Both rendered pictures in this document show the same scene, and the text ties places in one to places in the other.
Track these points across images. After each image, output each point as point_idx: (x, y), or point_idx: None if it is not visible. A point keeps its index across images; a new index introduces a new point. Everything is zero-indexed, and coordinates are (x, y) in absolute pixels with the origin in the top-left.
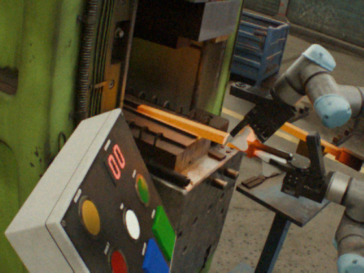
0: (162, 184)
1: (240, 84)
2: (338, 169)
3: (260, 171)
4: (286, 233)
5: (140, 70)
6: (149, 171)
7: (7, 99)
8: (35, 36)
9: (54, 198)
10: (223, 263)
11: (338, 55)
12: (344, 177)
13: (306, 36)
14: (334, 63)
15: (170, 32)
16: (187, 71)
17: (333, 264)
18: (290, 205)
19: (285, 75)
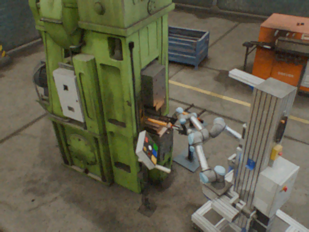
0: (155, 136)
1: (166, 115)
2: (229, 104)
3: (195, 111)
4: None
5: None
6: (152, 133)
7: (123, 128)
8: (128, 120)
9: (140, 147)
10: (181, 147)
11: (248, 26)
12: (190, 130)
13: (230, 16)
14: (182, 111)
15: (150, 109)
16: None
17: (220, 144)
18: None
19: (174, 113)
